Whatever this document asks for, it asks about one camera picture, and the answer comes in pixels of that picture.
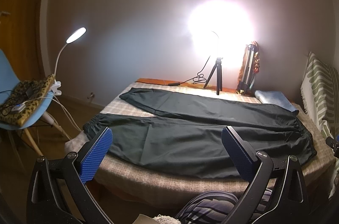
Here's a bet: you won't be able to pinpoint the brown wooden door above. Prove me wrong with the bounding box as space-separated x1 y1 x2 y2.
1 0 44 80

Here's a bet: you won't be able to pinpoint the black ring light cable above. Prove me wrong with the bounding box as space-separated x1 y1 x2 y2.
168 55 212 86

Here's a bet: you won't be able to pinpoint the white clip desk lamp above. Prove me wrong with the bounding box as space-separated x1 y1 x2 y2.
49 26 88 96

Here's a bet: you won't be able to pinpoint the dark green pants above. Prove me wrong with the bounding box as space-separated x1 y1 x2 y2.
83 88 317 179

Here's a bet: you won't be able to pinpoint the bright ring light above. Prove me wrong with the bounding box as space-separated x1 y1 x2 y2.
185 0 257 72

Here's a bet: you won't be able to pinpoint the black tripod stand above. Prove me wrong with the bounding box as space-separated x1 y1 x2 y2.
203 58 222 95

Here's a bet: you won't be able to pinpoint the folded blue cloth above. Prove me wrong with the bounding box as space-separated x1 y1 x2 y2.
254 90 299 115

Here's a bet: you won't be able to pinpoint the blue plastic chair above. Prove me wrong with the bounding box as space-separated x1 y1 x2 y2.
1 52 71 155

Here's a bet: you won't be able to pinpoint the green striped white blanket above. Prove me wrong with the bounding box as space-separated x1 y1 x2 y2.
300 52 338 139

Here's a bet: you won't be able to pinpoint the striped purple trouser leg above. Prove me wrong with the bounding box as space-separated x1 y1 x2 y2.
174 187 274 224

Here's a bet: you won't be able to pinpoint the leopard print cushion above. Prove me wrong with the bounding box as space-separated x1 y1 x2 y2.
1 74 55 127

